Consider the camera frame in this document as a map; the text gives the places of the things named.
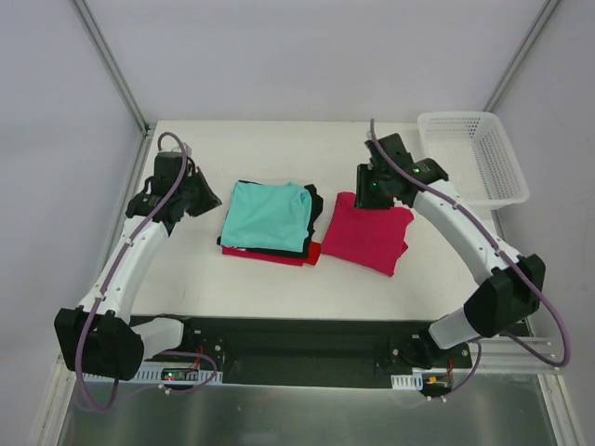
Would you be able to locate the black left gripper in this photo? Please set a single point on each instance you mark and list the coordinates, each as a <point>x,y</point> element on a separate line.
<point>200,190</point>

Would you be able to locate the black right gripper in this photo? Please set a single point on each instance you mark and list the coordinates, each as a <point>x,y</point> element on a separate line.
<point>368,187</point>

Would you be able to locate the black t shirt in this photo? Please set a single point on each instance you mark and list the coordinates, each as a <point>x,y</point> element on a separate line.
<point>313,209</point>

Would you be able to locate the teal t shirt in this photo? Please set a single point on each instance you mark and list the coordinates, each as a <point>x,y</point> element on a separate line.
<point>265,216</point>

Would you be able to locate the pink t shirt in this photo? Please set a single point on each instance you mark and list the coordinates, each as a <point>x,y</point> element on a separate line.
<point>374,239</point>

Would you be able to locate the white plastic laundry basket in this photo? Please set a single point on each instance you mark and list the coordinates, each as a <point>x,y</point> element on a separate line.
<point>474,149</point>

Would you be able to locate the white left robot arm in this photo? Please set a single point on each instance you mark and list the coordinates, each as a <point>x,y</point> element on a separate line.
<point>97,337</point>

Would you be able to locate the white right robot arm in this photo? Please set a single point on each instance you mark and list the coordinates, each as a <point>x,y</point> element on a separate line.
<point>506,281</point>

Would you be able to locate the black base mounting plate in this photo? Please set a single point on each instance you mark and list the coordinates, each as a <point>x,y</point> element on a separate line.
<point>300,352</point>

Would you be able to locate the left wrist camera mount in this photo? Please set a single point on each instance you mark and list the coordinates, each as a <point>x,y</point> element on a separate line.
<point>184,147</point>

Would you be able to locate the left aluminium corner post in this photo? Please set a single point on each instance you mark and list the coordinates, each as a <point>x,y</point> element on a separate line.
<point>93,31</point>

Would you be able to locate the aluminium corner post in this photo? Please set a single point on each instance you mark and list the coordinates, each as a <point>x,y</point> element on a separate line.
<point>530,39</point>
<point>93,31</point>

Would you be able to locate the left white cable duct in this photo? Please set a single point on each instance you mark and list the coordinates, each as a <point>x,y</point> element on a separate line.
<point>175,376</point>

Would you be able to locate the white cable duct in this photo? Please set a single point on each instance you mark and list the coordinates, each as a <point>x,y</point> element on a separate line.
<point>412,381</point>
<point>175,376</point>

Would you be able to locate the right aluminium corner post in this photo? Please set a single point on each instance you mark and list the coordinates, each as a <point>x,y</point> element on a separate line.
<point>530,39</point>

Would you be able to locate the right white cable duct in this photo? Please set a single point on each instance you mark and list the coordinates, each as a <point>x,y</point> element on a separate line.
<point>412,381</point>

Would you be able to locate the aluminium frame rail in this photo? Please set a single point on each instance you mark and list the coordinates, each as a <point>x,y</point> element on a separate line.
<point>519,354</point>

